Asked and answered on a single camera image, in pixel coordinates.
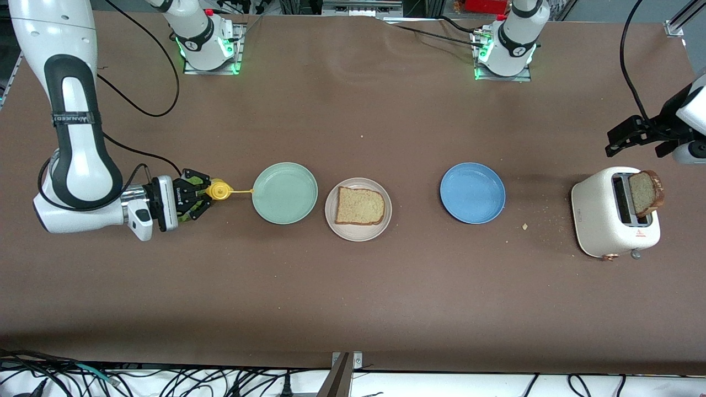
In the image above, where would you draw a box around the green lettuce leaf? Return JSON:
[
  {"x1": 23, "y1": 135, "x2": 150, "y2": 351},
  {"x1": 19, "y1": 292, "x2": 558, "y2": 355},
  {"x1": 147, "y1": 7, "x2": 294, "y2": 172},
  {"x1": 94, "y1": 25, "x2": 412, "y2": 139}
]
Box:
[{"x1": 178, "y1": 171, "x2": 211, "y2": 222}]

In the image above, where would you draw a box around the yellow squeeze bottle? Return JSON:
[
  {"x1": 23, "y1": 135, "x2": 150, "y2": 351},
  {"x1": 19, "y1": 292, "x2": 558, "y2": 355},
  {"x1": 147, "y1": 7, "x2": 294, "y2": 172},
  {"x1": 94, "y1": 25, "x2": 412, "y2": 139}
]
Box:
[{"x1": 205, "y1": 178, "x2": 254, "y2": 203}]

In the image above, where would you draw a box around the dark crust bread slice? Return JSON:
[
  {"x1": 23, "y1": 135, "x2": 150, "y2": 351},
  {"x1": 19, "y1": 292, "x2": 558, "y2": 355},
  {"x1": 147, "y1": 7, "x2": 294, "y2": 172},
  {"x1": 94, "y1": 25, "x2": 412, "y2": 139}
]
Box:
[{"x1": 629, "y1": 170, "x2": 665, "y2": 218}]

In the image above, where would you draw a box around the light crust bread slice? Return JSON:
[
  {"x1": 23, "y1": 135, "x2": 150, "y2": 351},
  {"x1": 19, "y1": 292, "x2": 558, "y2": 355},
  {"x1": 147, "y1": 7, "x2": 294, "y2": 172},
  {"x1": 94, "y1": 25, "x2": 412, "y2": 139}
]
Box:
[{"x1": 335, "y1": 186, "x2": 386, "y2": 226}]

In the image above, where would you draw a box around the mint green plate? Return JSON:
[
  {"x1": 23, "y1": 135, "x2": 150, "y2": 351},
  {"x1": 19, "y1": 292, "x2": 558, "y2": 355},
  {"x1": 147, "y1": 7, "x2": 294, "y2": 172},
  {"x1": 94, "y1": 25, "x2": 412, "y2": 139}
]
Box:
[{"x1": 252, "y1": 162, "x2": 319, "y2": 225}]

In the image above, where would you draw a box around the beige plate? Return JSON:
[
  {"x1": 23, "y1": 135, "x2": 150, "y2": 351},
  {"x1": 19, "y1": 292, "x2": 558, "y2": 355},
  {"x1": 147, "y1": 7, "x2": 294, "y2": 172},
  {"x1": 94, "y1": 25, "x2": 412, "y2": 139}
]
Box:
[{"x1": 324, "y1": 177, "x2": 393, "y2": 242}]

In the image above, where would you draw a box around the blue plate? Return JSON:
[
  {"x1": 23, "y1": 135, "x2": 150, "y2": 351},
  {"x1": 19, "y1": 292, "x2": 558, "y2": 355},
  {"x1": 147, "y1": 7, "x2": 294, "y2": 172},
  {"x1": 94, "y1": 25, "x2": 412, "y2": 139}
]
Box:
[{"x1": 440, "y1": 162, "x2": 506, "y2": 225}]

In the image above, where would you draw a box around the white two-slot toaster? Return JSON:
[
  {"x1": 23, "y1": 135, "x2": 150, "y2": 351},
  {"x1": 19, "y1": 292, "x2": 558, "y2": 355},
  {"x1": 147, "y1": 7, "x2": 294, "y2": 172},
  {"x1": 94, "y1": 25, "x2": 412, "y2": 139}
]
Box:
[{"x1": 571, "y1": 167, "x2": 661, "y2": 261}]

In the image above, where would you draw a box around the red box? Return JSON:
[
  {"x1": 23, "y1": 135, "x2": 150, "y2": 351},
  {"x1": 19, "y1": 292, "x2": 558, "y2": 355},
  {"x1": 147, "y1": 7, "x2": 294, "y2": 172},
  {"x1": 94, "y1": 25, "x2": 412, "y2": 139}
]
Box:
[{"x1": 463, "y1": 0, "x2": 509, "y2": 15}]

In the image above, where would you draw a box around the silver metal box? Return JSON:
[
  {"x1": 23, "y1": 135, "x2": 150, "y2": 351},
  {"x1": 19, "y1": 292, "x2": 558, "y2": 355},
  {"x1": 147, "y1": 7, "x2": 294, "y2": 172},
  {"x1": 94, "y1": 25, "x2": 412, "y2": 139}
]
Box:
[{"x1": 322, "y1": 0, "x2": 404, "y2": 17}]

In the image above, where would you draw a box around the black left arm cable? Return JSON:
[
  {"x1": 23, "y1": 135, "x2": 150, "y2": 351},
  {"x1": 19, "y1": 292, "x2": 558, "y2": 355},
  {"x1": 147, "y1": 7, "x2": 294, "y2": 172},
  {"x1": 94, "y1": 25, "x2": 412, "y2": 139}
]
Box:
[{"x1": 619, "y1": 0, "x2": 654, "y2": 127}]

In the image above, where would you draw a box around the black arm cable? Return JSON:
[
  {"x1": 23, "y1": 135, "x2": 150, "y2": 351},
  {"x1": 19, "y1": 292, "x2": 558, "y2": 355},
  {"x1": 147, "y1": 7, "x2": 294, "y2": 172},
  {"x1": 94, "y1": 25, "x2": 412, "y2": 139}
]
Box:
[
  {"x1": 619, "y1": 0, "x2": 654, "y2": 127},
  {"x1": 36, "y1": 0, "x2": 185, "y2": 213}
]

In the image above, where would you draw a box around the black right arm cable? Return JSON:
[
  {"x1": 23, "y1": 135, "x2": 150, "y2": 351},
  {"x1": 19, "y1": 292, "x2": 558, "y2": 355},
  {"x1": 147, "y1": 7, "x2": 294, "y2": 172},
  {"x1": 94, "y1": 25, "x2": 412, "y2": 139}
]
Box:
[{"x1": 36, "y1": 0, "x2": 185, "y2": 213}]

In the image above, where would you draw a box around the aluminium frame corner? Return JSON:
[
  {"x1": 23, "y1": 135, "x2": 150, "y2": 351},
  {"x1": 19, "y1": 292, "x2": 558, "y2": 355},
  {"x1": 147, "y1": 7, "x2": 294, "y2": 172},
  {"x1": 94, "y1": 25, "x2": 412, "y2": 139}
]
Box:
[{"x1": 665, "y1": 0, "x2": 706, "y2": 38}]

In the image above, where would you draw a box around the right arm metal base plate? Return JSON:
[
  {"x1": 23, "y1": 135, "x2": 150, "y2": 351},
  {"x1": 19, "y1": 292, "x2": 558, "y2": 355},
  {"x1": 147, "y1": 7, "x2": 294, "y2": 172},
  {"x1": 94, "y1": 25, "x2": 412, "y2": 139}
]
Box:
[{"x1": 182, "y1": 22, "x2": 243, "y2": 76}]

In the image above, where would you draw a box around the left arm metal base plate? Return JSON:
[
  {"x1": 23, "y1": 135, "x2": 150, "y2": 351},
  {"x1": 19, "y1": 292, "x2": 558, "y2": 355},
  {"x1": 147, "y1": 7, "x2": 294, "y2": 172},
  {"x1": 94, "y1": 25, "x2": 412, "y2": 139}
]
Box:
[{"x1": 473, "y1": 30, "x2": 533, "y2": 83}]

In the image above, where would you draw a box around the black cable on table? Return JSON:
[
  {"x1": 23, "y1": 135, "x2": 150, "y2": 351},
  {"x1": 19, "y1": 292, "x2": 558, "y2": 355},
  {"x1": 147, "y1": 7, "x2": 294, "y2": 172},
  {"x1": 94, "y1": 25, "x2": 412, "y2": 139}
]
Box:
[{"x1": 381, "y1": 17, "x2": 489, "y2": 47}]

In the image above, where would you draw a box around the small metal bracket plate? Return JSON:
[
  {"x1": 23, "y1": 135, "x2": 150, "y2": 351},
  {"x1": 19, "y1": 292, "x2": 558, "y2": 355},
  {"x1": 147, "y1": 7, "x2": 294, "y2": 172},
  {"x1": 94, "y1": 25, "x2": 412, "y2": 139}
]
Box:
[{"x1": 331, "y1": 351, "x2": 364, "y2": 371}]

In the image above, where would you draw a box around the aluminium post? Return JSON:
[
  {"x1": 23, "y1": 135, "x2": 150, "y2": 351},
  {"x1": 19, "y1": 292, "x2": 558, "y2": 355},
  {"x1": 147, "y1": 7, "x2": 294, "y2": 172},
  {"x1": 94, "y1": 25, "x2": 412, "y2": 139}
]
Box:
[{"x1": 316, "y1": 353, "x2": 354, "y2": 397}]

